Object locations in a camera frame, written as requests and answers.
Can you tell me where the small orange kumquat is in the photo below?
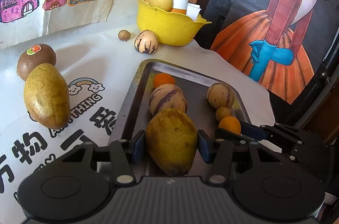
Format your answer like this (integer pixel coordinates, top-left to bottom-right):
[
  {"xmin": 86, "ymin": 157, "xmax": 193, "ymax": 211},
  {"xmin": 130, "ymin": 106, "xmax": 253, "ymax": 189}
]
[{"xmin": 218, "ymin": 116, "xmax": 241, "ymax": 135}]

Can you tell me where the small brown round fruit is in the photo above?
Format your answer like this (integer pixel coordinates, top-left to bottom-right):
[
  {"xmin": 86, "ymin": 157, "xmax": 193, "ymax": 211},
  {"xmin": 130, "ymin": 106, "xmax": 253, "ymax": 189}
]
[{"xmin": 215, "ymin": 106, "xmax": 232, "ymax": 122}]

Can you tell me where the yellow mango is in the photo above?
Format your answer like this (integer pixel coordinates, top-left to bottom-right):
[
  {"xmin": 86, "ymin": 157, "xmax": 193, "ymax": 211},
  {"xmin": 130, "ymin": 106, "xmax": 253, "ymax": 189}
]
[{"xmin": 145, "ymin": 109, "xmax": 198, "ymax": 176}]

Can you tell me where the striped pepino melon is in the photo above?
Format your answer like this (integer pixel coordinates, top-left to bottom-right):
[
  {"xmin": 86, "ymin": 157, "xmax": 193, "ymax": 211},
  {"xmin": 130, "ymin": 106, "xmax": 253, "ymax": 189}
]
[{"xmin": 149, "ymin": 84, "xmax": 188, "ymax": 115}]

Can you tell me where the yellow-green mango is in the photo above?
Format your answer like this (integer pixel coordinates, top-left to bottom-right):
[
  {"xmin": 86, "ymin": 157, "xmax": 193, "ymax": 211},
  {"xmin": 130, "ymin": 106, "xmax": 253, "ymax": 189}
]
[{"xmin": 24, "ymin": 63, "xmax": 71, "ymax": 129}]

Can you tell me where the striped pepino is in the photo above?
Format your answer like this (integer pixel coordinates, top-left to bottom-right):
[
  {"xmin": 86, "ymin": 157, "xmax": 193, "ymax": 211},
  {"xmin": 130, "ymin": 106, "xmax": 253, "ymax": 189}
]
[
  {"xmin": 134, "ymin": 30, "xmax": 159, "ymax": 55},
  {"xmin": 207, "ymin": 82, "xmax": 235, "ymax": 109}
]

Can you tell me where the small brown longan fruit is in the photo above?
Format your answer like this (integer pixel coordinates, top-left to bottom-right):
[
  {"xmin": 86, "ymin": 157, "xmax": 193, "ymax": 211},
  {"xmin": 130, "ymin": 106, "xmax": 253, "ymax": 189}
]
[{"xmin": 118, "ymin": 29, "xmax": 131, "ymax": 42}]

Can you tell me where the metal tray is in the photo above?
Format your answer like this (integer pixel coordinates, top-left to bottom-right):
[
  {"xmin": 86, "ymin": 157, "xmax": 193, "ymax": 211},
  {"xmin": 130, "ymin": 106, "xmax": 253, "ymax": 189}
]
[{"xmin": 99, "ymin": 58, "xmax": 251, "ymax": 177}]

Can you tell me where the striped pepino in tray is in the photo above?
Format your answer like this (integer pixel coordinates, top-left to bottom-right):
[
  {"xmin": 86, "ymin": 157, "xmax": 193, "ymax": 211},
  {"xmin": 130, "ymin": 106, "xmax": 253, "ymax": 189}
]
[{"xmin": 207, "ymin": 82, "xmax": 235, "ymax": 109}]

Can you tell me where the small orange in tray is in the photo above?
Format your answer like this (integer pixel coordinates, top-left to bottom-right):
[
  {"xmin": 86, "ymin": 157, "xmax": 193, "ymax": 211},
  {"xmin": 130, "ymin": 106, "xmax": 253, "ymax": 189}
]
[{"xmin": 153, "ymin": 73, "xmax": 175, "ymax": 89}]

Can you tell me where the girl orange dress painting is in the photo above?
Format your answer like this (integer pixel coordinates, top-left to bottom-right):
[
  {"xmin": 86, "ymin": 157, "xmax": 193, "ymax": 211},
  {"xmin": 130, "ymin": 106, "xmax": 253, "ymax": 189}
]
[{"xmin": 211, "ymin": 0, "xmax": 330, "ymax": 103}]

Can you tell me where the yellow plastic bowl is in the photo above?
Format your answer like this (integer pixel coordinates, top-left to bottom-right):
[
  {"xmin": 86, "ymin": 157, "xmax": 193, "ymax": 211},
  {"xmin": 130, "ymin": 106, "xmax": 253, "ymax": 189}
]
[{"xmin": 136, "ymin": 0, "xmax": 210, "ymax": 47}]

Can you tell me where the brown kiwi with sticker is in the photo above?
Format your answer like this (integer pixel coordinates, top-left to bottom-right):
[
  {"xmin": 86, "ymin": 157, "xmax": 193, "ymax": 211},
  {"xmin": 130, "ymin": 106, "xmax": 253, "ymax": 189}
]
[{"xmin": 17, "ymin": 44, "xmax": 56, "ymax": 81}]

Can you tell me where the small white cup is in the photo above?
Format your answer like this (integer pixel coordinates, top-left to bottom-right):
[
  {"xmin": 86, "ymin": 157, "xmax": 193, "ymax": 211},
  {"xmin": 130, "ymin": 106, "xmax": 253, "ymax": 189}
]
[{"xmin": 186, "ymin": 3, "xmax": 201, "ymax": 21}]

